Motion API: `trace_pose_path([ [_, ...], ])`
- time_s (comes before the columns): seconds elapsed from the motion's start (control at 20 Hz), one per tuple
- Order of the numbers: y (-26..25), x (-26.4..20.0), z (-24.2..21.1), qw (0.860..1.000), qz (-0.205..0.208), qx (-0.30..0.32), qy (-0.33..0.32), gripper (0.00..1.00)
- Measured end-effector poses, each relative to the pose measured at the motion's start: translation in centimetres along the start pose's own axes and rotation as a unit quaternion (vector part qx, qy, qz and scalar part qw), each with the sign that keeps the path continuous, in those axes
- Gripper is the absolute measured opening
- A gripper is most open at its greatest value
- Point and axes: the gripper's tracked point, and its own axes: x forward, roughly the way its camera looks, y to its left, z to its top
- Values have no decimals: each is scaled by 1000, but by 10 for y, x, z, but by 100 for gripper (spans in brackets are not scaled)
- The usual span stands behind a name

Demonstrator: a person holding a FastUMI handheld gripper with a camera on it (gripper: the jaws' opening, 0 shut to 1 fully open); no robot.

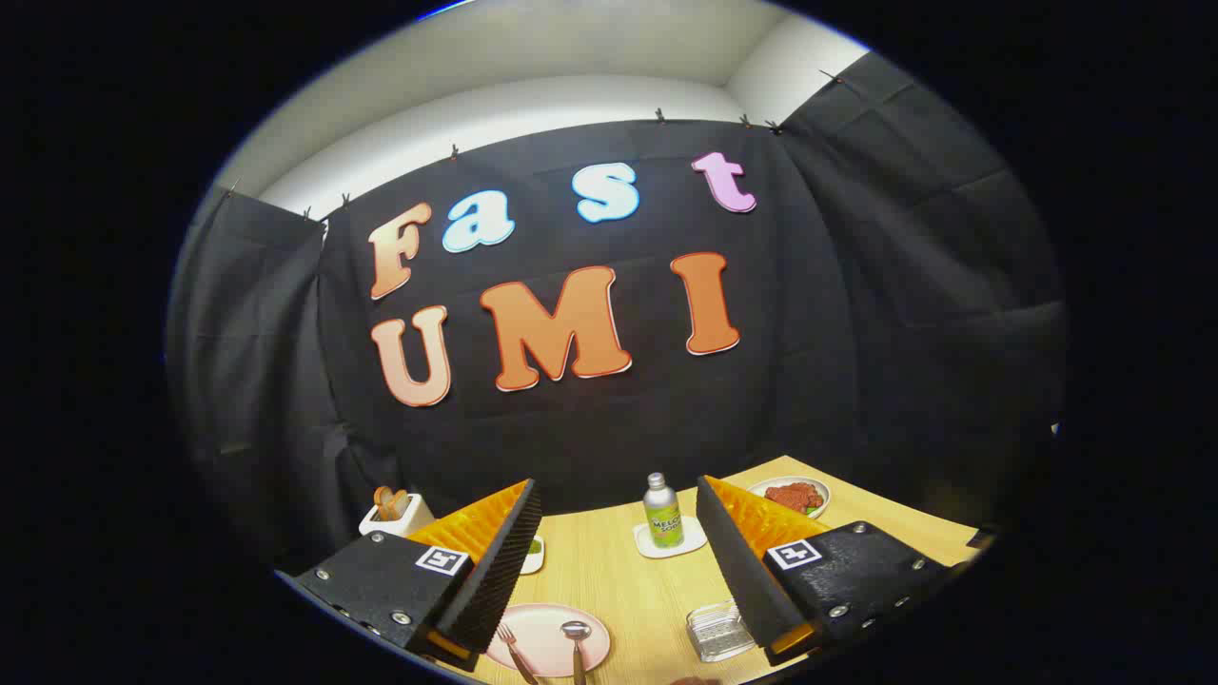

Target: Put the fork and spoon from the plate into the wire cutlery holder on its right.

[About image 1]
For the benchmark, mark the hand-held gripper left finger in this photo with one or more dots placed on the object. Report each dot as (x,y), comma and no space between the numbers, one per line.
(495,571)

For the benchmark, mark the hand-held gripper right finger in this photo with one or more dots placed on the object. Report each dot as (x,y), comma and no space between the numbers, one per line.
(737,571)

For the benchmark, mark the white divided tray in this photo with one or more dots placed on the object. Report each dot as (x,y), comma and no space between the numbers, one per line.
(535,561)

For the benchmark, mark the white square coaster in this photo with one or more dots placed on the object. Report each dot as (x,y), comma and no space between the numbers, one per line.
(692,542)

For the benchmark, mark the pink round plate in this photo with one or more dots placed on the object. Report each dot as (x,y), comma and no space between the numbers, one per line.
(542,633)

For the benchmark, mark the white oval plate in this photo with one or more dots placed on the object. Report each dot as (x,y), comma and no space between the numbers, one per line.
(755,491)

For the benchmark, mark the green soda bottle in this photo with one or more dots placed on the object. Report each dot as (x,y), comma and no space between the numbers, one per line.
(663,518)

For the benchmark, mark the red-brown meat piece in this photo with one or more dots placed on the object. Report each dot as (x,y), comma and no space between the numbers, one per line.
(792,496)

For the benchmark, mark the white toaster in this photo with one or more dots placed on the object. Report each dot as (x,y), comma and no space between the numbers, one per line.
(400,521)

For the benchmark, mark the brown toast slice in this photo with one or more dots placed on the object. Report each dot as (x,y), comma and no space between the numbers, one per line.
(400,504)
(382,502)

